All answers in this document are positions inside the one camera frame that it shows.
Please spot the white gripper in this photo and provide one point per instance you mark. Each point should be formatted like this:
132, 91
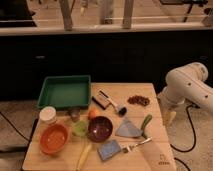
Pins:
169, 99

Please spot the brown grape bunch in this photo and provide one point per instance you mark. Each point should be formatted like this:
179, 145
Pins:
140, 100

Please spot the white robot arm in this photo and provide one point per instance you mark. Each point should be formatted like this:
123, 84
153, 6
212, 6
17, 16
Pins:
186, 82

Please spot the purple bowl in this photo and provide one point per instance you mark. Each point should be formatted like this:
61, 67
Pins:
100, 129

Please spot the orange bowl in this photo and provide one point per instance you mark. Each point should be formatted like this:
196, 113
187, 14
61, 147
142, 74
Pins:
54, 138

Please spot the wooden cutting board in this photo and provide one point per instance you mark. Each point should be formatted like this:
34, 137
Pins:
155, 155

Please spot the silver fork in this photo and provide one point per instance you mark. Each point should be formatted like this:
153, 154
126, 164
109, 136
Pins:
131, 147

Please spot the blue sponge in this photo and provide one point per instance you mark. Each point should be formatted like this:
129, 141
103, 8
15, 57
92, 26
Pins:
108, 150

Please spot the brown wooden block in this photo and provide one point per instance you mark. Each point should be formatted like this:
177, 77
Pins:
101, 102

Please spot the orange fruit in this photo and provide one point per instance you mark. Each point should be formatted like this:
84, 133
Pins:
93, 112

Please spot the yellow banana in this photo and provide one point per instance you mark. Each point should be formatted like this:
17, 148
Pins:
83, 156

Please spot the small green cup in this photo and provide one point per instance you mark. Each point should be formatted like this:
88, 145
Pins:
79, 128

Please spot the brown mushroom toy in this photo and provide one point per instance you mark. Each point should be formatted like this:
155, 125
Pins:
74, 113

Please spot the green plastic tray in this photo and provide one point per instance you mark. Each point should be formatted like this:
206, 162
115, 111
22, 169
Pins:
63, 92

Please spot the white lidded jar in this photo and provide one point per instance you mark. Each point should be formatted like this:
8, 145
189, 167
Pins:
48, 115

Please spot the green handled spatula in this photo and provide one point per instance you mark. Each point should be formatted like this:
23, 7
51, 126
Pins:
129, 130

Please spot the white handled brush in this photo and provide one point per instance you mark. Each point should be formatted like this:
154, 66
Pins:
120, 109

